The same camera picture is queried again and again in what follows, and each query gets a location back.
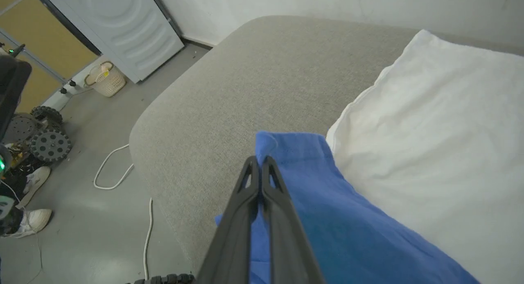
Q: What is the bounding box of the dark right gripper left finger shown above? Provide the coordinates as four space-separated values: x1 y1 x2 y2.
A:
196 155 261 284

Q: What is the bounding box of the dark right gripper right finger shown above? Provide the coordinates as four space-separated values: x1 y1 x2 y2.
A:
261 155 326 284

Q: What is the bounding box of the blue and white shirt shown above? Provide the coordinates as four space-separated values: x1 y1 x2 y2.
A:
215 29 524 284

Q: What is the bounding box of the grey fabric sofa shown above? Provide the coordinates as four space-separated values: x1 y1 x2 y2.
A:
129 15 524 277

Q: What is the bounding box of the white sneaker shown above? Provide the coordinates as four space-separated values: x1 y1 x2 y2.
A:
16 166 52 209
7 209 53 239

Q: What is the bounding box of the cream woven laundry basket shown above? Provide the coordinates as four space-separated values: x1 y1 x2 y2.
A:
84 61 127 98

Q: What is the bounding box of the black roller wheel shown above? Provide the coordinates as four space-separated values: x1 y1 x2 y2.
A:
30 106 64 131
29 128 73 163

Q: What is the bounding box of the white washing machine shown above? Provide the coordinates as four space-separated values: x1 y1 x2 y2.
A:
39 0 185 84

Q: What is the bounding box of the grey disc wheel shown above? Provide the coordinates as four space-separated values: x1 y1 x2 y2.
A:
3 113 40 146

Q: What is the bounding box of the yellow panel cabinet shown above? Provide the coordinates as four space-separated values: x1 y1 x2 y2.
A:
0 0 101 113

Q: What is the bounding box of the black ribbed robot cable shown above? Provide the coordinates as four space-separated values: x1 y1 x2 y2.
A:
125 273 196 284

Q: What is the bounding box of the white floor cable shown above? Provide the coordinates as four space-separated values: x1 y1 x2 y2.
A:
93 144 154 281

